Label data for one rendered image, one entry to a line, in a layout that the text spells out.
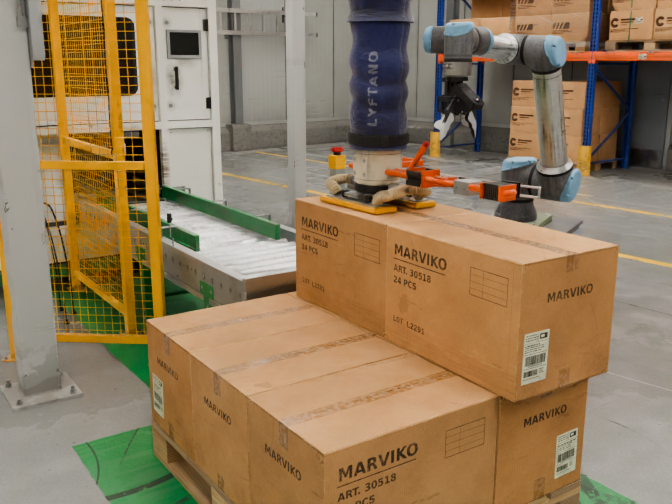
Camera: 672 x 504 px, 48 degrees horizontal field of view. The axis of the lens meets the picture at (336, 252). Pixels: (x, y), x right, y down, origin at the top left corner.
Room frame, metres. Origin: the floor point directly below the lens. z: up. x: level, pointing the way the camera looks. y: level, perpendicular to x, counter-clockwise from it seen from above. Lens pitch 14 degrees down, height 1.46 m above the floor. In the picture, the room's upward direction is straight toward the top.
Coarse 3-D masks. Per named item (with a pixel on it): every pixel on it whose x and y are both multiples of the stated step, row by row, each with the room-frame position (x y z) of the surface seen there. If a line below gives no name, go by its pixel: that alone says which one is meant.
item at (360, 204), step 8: (328, 200) 2.82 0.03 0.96; (336, 200) 2.78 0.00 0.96; (344, 200) 2.77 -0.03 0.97; (352, 200) 2.74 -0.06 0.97; (360, 200) 2.74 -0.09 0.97; (368, 200) 2.69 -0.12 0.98; (352, 208) 2.70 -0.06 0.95; (360, 208) 2.66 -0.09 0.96; (368, 208) 2.63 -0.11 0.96; (376, 208) 2.61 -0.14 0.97; (384, 208) 2.62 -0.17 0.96; (392, 208) 2.64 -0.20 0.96
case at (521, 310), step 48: (432, 240) 2.25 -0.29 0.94; (480, 240) 2.21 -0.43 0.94; (528, 240) 2.21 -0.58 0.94; (576, 240) 2.21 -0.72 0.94; (432, 288) 2.24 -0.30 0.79; (480, 288) 2.07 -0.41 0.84; (528, 288) 1.95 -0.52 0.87; (576, 288) 2.06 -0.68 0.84; (432, 336) 2.24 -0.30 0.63; (480, 336) 2.06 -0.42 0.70; (528, 336) 1.96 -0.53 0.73; (576, 336) 2.07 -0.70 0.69; (480, 384) 2.05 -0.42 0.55; (528, 384) 1.97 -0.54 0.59
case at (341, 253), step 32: (320, 224) 2.79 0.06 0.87; (352, 224) 2.62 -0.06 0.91; (384, 224) 2.46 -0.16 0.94; (320, 256) 2.79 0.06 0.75; (352, 256) 2.61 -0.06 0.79; (384, 256) 2.46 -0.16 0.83; (320, 288) 2.79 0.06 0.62; (352, 288) 2.61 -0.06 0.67; (384, 288) 2.46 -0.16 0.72; (352, 320) 2.61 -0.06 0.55; (384, 320) 2.45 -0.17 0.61
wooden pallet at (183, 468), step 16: (160, 432) 2.57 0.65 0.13; (160, 448) 2.58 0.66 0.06; (176, 448) 2.45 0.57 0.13; (176, 464) 2.53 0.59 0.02; (192, 464) 2.33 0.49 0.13; (192, 480) 2.42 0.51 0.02; (208, 480) 2.23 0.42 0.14; (192, 496) 2.35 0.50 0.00; (208, 496) 2.32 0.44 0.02; (224, 496) 2.13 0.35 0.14; (544, 496) 2.12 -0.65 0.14; (560, 496) 2.16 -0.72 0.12; (576, 496) 2.21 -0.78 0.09
